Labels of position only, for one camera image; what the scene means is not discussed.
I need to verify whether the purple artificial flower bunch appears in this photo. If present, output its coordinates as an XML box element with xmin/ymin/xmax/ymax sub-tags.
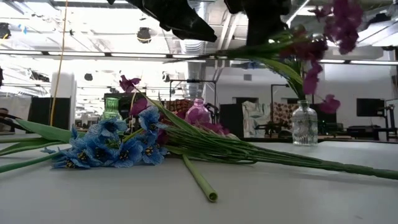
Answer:
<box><xmin>163</xmin><ymin>0</ymin><xmax>364</xmax><ymax>114</ymax></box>
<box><xmin>119</xmin><ymin>74</ymin><xmax>398</xmax><ymax>181</ymax></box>

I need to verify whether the long yellow cable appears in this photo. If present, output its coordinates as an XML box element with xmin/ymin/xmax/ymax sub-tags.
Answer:
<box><xmin>49</xmin><ymin>0</ymin><xmax>69</xmax><ymax>127</ymax></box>

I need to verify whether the black ceiling lamp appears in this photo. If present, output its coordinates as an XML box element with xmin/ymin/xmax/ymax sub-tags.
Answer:
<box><xmin>136</xmin><ymin>27</ymin><xmax>152</xmax><ymax>44</ymax></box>

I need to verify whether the black partition panel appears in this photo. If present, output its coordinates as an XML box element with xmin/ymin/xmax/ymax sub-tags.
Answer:
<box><xmin>27</xmin><ymin>97</ymin><xmax>72</xmax><ymax>130</ymax></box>

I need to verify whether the green glass vase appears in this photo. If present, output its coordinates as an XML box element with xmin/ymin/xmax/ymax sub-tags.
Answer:
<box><xmin>99</xmin><ymin>97</ymin><xmax>123</xmax><ymax>123</ymax></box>

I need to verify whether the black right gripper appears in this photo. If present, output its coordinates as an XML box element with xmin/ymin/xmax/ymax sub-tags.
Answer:
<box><xmin>223</xmin><ymin>0</ymin><xmax>292</xmax><ymax>47</ymax></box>

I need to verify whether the black monitor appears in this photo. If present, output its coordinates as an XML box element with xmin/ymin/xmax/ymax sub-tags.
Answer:
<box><xmin>356</xmin><ymin>98</ymin><xmax>386</xmax><ymax>118</ymax></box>

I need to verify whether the clear glass vase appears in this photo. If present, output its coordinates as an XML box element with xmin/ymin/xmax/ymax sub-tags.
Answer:
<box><xmin>291</xmin><ymin>99</ymin><xmax>319</xmax><ymax>146</ymax></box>

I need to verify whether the blue artificial flower bunch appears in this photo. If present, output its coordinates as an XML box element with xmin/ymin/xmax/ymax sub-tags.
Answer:
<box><xmin>40</xmin><ymin>105</ymin><xmax>170</xmax><ymax>170</ymax></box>

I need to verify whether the pink glass vase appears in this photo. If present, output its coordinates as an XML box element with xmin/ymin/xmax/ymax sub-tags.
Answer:
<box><xmin>185</xmin><ymin>98</ymin><xmax>211</xmax><ymax>125</ymax></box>

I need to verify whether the black aluminium table frame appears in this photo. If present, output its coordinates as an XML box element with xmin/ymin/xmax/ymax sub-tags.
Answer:
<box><xmin>241</xmin><ymin>136</ymin><xmax>398</xmax><ymax>144</ymax></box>

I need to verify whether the silver ventilation duct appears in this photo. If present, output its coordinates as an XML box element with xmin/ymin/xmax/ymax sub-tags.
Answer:
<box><xmin>178</xmin><ymin>0</ymin><xmax>208</xmax><ymax>99</ymax></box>

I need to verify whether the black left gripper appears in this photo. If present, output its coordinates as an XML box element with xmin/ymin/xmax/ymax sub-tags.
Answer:
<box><xmin>107</xmin><ymin>0</ymin><xmax>218</xmax><ymax>43</ymax></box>

